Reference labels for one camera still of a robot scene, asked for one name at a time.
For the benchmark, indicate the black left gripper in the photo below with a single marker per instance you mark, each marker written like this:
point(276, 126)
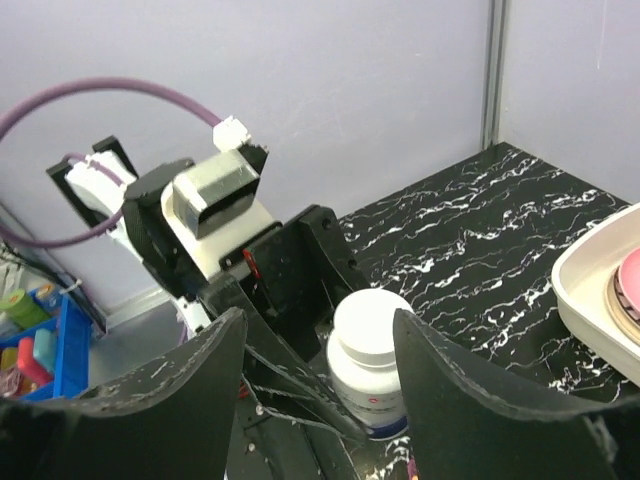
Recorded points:
point(298, 274)

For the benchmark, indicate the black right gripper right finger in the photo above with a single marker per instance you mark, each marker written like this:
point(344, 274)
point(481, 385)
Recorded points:
point(470, 419)

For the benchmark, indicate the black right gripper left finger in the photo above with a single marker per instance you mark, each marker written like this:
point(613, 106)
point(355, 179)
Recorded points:
point(170, 418)

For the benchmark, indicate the pink weekly pill organizer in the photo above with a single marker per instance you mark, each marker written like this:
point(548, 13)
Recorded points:
point(412, 470)

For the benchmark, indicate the white pill bottle blue label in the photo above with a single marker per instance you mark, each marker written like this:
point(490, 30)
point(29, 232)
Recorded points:
point(360, 354)

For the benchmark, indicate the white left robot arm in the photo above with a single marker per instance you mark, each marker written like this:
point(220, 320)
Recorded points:
point(105, 189)

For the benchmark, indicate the blue plastic storage bin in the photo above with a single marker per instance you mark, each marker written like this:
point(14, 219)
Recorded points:
point(52, 357)

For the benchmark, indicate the white rectangular dish tub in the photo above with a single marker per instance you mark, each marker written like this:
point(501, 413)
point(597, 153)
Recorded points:
point(579, 278)

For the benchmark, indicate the beige striped plate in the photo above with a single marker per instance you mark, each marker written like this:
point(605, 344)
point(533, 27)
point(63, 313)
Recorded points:
point(619, 314)

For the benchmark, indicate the pink plate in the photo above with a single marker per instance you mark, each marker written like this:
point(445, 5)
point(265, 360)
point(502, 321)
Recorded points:
point(628, 279)

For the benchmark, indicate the aluminium frame rail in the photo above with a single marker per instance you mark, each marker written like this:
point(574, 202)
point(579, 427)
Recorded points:
point(495, 51)

